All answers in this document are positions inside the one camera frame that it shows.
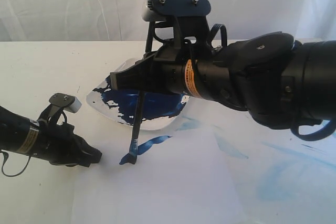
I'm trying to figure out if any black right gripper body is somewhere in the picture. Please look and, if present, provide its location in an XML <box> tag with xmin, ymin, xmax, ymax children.
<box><xmin>143</xmin><ymin>43</ymin><xmax>231</xmax><ymax>100</ymax></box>

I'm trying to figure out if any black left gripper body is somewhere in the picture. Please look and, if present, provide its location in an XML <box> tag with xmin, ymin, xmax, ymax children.
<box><xmin>31</xmin><ymin>122</ymin><xmax>84</xmax><ymax>166</ymax></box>

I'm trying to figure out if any black handled paintbrush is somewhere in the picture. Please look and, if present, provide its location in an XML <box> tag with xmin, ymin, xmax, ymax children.
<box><xmin>127</xmin><ymin>91</ymin><xmax>145</xmax><ymax>164</ymax></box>

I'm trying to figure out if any white paper sheet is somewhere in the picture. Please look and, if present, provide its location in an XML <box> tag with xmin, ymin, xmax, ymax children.
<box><xmin>71</xmin><ymin>129</ymin><xmax>246</xmax><ymax>223</ymax></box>

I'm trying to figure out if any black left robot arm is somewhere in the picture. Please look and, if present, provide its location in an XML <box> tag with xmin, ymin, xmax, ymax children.
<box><xmin>1</xmin><ymin>107</ymin><xmax>102</xmax><ymax>167</ymax></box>

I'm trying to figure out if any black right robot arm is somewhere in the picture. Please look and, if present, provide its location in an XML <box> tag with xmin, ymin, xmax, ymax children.
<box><xmin>110</xmin><ymin>32</ymin><xmax>335</xmax><ymax>141</ymax></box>

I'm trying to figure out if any white square plate blue paint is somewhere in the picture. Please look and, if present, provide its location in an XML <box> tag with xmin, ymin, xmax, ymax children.
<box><xmin>86</xmin><ymin>74</ymin><xmax>190</xmax><ymax>131</ymax></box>

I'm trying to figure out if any white backdrop cloth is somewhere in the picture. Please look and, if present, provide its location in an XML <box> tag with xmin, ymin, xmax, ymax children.
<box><xmin>1</xmin><ymin>0</ymin><xmax>335</xmax><ymax>41</ymax></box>

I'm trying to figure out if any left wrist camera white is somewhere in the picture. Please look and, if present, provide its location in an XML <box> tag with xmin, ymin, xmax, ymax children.
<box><xmin>37</xmin><ymin>93</ymin><xmax>82</xmax><ymax>125</ymax></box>

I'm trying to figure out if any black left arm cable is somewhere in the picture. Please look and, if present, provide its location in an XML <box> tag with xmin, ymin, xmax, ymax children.
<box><xmin>0</xmin><ymin>148</ymin><xmax>34</xmax><ymax>177</ymax></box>

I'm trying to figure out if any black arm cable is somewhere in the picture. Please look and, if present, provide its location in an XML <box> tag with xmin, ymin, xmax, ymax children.
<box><xmin>146</xmin><ymin>20</ymin><xmax>336</xmax><ymax>142</ymax></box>
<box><xmin>0</xmin><ymin>148</ymin><xmax>34</xmax><ymax>177</ymax></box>

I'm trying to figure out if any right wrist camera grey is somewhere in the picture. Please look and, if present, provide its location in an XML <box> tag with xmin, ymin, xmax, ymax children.
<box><xmin>142</xmin><ymin>0</ymin><xmax>211</xmax><ymax>52</ymax></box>

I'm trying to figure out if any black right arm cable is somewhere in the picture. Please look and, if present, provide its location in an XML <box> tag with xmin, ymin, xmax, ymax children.
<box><xmin>146</xmin><ymin>20</ymin><xmax>336</xmax><ymax>142</ymax></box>

